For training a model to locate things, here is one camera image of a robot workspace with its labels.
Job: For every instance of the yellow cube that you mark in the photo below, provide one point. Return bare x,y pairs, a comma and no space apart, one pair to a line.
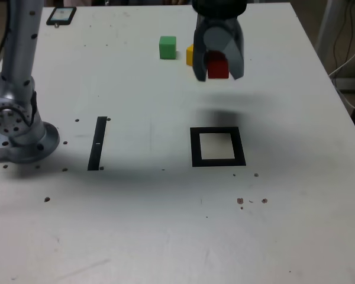
190,56

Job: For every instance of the black tape strip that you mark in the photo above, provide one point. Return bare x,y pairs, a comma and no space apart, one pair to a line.
96,154

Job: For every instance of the red cube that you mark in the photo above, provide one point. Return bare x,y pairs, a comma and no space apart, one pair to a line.
217,68

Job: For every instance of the green cube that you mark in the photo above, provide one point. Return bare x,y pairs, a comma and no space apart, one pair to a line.
167,48

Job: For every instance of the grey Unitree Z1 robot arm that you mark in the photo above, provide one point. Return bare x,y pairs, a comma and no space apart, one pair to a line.
20,44

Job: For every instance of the white frame post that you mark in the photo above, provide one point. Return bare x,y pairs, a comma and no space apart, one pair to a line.
328,23

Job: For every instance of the black smartphone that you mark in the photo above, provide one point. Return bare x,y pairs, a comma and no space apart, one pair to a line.
60,16

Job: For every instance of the black tape square outline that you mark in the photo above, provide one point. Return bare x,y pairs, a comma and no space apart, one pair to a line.
195,148

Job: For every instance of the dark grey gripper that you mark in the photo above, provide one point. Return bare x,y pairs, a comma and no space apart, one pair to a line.
217,20

